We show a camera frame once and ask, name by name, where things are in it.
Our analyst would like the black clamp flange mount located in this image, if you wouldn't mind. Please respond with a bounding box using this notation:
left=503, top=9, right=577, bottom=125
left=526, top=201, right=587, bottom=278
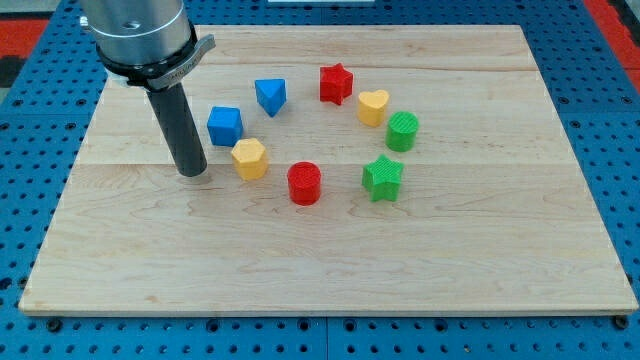
left=96, top=24, right=216, bottom=91

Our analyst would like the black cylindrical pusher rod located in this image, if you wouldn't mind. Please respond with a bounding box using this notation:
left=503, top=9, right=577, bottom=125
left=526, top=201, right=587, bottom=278
left=147, top=84, right=207, bottom=177

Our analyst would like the blue cube block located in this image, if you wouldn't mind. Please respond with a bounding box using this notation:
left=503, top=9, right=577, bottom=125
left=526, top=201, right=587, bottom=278
left=207, top=106, right=244, bottom=147

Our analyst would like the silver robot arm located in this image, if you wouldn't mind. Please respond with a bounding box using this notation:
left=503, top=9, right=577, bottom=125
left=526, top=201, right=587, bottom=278
left=80, top=0, right=215, bottom=177

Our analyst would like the blue triangle block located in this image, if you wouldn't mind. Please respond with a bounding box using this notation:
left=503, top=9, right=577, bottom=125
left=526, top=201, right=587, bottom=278
left=254, top=78, right=287, bottom=117

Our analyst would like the yellow hexagon block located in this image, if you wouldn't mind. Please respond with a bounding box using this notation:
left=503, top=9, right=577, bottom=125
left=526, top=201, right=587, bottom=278
left=231, top=138, right=269, bottom=181

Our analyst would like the red cylinder block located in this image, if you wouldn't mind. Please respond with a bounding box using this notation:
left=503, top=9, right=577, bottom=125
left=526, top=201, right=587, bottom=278
left=287, top=161, right=322, bottom=206

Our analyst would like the red star block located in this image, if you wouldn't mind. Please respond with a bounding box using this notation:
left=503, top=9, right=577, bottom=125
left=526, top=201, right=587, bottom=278
left=319, top=63, right=354, bottom=105

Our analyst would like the wooden board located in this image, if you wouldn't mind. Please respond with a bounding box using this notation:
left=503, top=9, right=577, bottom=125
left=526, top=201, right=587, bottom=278
left=19, top=25, right=638, bottom=317

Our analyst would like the yellow heart block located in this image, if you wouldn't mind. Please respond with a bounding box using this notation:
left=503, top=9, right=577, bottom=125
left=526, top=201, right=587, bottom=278
left=357, top=89, right=390, bottom=127

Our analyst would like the green star block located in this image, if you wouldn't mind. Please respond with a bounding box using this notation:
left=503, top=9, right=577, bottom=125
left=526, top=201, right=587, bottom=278
left=361, top=154, right=404, bottom=202

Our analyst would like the green cylinder block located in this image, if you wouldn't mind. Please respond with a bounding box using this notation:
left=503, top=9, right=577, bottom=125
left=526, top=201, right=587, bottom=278
left=385, top=111, right=419, bottom=152

